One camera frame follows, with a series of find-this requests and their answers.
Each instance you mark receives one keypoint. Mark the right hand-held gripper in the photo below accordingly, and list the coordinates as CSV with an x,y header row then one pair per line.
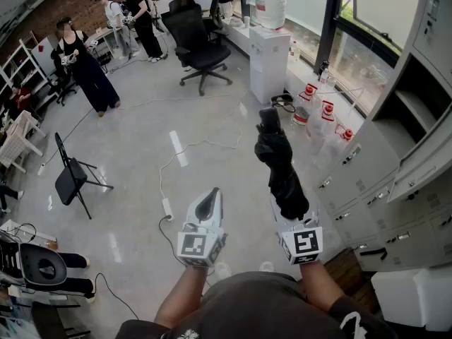
x,y
305,244

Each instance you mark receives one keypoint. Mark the black window frame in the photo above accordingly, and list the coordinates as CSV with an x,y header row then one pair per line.
x,y
330,16

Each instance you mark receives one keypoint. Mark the small black swivel chair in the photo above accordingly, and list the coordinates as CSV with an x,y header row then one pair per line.
x,y
63,83

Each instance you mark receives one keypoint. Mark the person's white left shoe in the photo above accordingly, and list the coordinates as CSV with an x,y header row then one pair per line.
x,y
222,270

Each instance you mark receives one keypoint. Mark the white paper cup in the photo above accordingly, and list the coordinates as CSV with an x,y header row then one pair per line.
x,y
246,21

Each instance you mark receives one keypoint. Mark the large clear water jug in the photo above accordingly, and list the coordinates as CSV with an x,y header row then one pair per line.
x,y
271,5

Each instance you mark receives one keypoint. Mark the black high-back chair with headrest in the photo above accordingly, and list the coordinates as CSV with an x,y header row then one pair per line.
x,y
220,5

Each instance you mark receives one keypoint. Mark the person's left forearm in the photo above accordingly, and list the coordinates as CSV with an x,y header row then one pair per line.
x,y
180,295

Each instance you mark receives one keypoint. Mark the person's white right shoe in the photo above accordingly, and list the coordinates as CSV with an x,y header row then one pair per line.
x,y
266,266

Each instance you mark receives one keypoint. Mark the person's white shoe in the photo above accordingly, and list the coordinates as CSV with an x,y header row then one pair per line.
x,y
222,270
266,266

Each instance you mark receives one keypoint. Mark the white water dispenser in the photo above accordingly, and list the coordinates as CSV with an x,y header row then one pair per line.
x,y
268,65

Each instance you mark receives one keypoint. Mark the white open shelf rack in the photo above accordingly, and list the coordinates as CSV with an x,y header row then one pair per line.
x,y
24,69

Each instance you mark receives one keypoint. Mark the white desk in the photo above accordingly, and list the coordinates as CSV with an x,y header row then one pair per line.
x,y
102,39

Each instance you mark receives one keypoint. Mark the white power strip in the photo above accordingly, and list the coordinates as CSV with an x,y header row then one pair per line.
x,y
167,208
41,169

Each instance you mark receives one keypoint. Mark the small grey trash bin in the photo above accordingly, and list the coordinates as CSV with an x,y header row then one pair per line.
x,y
282,102

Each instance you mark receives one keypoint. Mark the black folding chair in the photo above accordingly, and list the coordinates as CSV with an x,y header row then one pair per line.
x,y
70,180

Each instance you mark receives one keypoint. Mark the brown wooden board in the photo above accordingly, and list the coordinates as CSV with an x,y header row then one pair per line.
x,y
347,274

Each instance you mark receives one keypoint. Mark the person's right forearm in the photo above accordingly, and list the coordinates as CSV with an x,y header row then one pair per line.
x,y
319,284

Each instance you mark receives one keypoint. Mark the black umbrella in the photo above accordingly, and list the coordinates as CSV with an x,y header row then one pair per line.
x,y
282,175

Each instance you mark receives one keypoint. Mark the person's dark shirt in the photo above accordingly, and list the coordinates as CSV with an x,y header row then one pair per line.
x,y
257,306

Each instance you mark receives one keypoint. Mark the black office chair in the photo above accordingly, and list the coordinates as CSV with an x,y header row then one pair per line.
x,y
197,44

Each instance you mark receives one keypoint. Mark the grey locker door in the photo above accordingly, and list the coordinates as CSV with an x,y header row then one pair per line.
x,y
420,168

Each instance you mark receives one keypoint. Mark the small clear drink bottle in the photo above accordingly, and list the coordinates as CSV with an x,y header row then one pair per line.
x,y
323,76
295,51

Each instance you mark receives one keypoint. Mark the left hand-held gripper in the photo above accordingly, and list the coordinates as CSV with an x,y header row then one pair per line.
x,y
192,244

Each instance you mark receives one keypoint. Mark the grey metal locker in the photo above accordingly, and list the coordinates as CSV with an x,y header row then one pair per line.
x,y
374,175

